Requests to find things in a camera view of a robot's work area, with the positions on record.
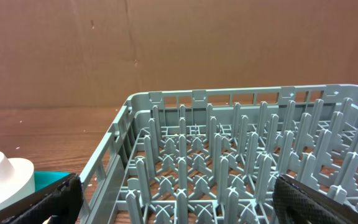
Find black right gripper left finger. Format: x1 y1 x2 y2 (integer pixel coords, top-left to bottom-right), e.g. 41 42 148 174
0 174 84 224

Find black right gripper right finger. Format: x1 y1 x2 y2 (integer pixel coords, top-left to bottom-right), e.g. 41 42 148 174
273 175 358 224

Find teal plastic tray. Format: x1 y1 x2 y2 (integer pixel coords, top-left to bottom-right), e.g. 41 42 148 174
34 171 70 191

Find white bowl with cup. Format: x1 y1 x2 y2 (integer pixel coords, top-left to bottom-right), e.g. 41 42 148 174
0 151 35 210

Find grey plastic dish rack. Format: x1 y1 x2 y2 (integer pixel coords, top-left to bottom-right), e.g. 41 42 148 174
79 84 358 223

